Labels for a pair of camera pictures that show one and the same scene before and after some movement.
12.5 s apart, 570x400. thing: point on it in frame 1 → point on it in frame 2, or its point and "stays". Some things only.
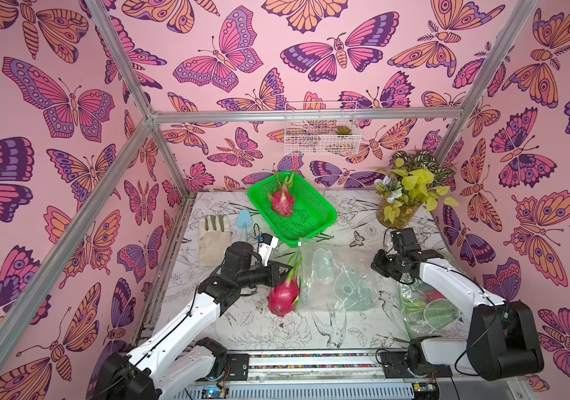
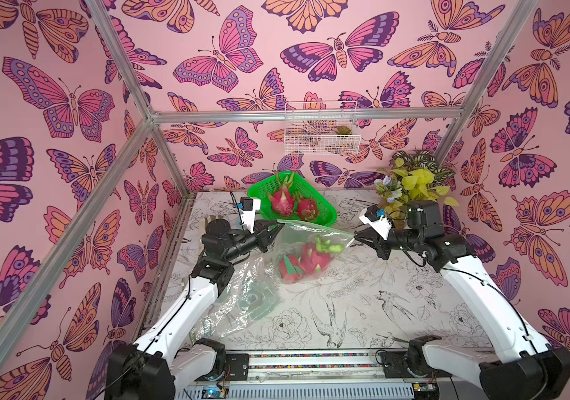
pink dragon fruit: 282,201 stays
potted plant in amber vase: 416,180 stays
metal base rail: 364,374 stays
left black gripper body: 257,276 → 241,245
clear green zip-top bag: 337,277 → 253,293
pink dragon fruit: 282,299 → 307,209
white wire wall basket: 322,128 stays
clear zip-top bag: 425,309 → 304,252
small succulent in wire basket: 342,130 stays
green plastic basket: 312,212 stays
